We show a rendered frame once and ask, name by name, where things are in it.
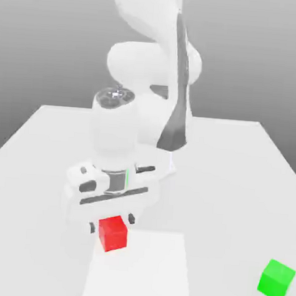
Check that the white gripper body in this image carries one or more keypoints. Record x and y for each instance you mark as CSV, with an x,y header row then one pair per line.
x,y
139,200

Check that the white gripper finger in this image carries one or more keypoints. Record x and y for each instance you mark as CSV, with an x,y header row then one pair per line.
x,y
91,228
131,218

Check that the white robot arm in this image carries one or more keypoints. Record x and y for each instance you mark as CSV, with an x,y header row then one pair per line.
x,y
119,135

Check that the small red cube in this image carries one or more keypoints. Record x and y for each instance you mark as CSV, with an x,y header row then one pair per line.
x,y
113,234

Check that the small green cube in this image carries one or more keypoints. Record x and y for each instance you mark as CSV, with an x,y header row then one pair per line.
x,y
275,282

